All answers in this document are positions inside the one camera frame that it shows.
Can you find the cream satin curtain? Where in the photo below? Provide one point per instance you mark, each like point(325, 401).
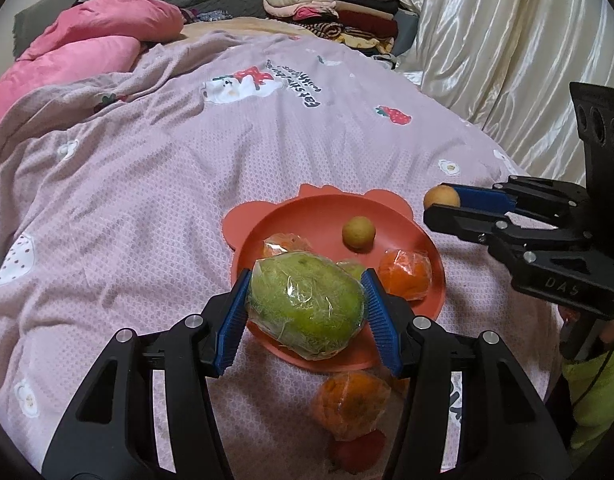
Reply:
point(506, 66)

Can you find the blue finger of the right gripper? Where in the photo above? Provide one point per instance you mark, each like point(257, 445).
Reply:
point(467, 222)
point(492, 197)

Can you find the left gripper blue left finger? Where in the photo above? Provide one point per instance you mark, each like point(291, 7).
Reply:
point(108, 432)

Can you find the pink blanket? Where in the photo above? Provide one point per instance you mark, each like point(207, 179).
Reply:
point(92, 38)

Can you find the green fruit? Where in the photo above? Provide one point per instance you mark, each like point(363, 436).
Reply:
point(353, 268)
point(306, 303)

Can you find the red tomato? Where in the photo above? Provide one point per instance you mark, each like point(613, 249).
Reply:
point(358, 455)

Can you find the stack of folded clothes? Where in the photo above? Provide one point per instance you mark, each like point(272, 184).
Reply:
point(382, 29)

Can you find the orange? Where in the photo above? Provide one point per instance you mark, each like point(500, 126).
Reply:
point(405, 273)
point(349, 405)
point(280, 243)
point(399, 385)

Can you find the lilac strawberry print quilt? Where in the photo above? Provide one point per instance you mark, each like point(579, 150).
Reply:
point(113, 190)

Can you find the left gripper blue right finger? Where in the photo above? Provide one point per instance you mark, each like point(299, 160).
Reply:
point(506, 431)

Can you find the beige bed sheet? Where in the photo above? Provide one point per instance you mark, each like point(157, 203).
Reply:
point(243, 26)

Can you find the green sleeve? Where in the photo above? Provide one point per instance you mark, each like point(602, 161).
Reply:
point(594, 414)

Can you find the orange bear-ear plate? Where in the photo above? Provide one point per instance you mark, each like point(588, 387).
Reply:
point(318, 215)

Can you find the person's right hand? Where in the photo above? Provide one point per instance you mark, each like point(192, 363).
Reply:
point(600, 343)

